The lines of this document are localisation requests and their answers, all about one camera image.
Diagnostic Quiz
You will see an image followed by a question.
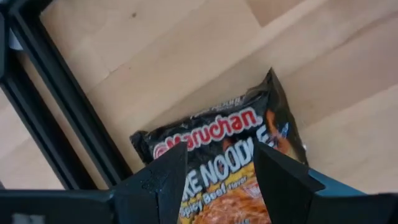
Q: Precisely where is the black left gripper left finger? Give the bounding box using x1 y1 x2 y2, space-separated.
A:
110 142 188 224

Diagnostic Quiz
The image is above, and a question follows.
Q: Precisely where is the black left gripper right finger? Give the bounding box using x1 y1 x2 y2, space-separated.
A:
252 139 326 224

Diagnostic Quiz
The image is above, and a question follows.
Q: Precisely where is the black aluminium table frame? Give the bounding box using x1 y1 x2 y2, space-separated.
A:
0 0 134 190

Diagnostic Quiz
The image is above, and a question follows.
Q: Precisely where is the black Fire Noodle pack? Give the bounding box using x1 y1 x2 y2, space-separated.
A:
129 67 309 224

